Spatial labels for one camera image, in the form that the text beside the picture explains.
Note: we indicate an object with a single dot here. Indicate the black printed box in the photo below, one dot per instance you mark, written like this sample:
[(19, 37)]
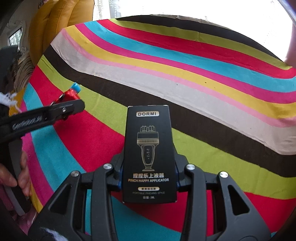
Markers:
[(149, 170)]

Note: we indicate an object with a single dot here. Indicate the red toy car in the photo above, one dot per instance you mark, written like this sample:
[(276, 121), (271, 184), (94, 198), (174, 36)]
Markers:
[(69, 95)]

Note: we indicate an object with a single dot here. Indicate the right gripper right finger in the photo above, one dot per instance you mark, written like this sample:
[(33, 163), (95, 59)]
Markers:
[(235, 217)]

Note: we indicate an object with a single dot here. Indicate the striped colourful cloth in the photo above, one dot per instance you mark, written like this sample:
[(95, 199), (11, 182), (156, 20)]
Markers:
[(231, 102)]

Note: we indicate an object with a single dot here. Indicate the pink curtain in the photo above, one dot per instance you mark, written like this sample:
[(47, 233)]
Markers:
[(291, 54)]

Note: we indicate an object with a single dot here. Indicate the yellow sofa cushion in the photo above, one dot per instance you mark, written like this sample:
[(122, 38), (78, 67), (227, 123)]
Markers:
[(51, 18)]

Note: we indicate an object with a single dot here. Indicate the window with grille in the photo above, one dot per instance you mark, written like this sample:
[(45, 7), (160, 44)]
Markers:
[(15, 37)]

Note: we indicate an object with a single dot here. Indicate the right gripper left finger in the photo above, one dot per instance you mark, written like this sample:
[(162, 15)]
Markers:
[(81, 207)]

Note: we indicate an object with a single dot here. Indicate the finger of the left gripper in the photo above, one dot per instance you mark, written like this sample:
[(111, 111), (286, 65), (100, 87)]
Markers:
[(62, 110)]

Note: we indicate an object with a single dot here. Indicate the person's left hand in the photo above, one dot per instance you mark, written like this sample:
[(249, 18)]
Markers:
[(23, 181)]

